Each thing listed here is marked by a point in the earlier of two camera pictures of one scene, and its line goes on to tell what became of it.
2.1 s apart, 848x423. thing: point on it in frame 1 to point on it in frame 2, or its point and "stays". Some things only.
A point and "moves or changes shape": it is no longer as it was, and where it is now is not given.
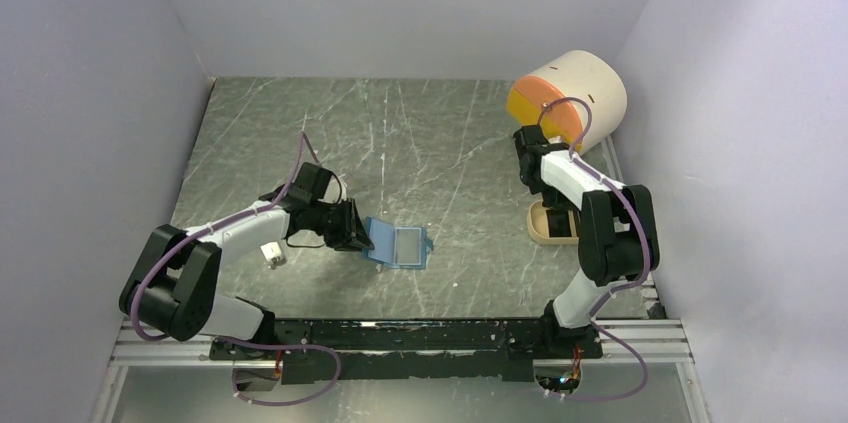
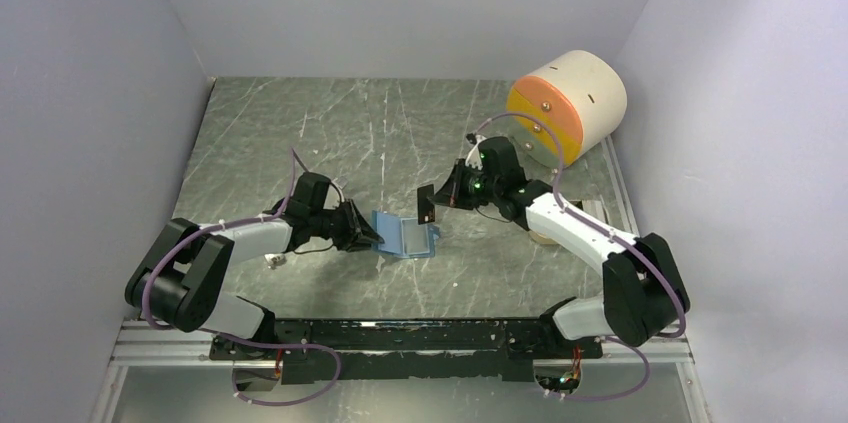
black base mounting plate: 320,351 stays
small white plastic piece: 272,252 stays
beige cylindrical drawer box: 590,76 stays
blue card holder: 400,247 moves or changes shape
